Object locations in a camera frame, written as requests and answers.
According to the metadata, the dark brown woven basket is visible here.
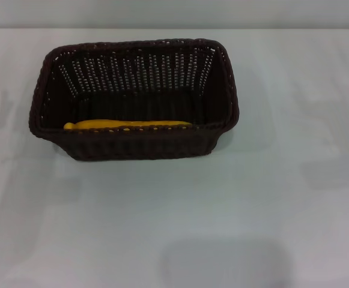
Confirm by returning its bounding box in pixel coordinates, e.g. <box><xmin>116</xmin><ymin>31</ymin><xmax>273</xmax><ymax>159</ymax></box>
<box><xmin>28</xmin><ymin>38</ymin><xmax>241</xmax><ymax>163</ymax></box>

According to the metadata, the yellow banana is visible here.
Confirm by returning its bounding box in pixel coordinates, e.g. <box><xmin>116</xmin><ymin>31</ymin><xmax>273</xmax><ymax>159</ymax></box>
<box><xmin>63</xmin><ymin>119</ymin><xmax>193</xmax><ymax>133</ymax></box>

